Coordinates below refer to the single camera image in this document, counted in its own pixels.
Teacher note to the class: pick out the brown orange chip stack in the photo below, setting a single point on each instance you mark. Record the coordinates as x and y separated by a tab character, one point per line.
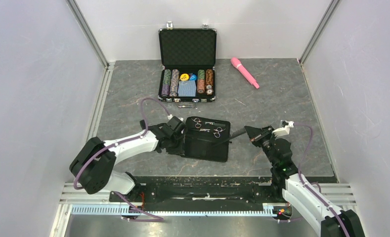
209	81

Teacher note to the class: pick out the purple handled scissors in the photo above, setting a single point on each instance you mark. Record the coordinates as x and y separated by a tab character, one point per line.
216	132

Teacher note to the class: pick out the black poker chip case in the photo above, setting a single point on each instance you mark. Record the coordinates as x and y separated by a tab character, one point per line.
188	50

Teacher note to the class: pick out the silver scissors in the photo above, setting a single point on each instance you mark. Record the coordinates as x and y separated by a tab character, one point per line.
200	124

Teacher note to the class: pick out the purple grey chip stack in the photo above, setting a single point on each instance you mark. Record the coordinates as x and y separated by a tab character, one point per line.
174	83

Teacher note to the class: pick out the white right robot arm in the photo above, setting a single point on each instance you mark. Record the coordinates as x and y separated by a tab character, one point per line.
289	184

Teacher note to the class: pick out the black zippered tool pouch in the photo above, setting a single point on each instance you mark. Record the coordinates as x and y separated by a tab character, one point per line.
203	145

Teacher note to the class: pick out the purple green chip stack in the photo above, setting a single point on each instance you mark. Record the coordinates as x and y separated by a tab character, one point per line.
166	82

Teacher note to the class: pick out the yellow dealer button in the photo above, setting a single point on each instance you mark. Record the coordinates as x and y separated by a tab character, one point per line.
184	77

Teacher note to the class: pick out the pink wand massager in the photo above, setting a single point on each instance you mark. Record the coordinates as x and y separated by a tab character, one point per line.
244	72

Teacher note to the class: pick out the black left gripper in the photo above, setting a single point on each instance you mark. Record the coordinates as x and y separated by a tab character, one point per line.
180	150

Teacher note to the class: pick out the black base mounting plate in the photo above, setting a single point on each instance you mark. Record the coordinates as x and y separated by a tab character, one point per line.
204	193

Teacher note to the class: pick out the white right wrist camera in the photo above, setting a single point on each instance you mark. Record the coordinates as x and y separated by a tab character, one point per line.
284	129

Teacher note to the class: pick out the blue dealer button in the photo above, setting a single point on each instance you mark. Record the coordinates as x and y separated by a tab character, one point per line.
193	77

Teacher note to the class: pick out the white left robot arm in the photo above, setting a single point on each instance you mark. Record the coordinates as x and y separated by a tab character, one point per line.
93	167

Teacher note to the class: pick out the blue playing card deck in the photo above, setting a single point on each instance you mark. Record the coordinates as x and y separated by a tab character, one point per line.
187	88

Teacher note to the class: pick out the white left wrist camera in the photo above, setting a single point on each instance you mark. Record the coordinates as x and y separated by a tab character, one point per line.
172	116

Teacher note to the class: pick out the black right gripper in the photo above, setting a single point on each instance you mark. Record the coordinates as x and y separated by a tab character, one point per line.
255	135

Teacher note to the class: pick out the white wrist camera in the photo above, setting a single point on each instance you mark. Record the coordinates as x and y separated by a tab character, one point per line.
284	129
172	116

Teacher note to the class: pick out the green orange chip stack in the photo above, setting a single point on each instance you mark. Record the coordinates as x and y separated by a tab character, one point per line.
201	82

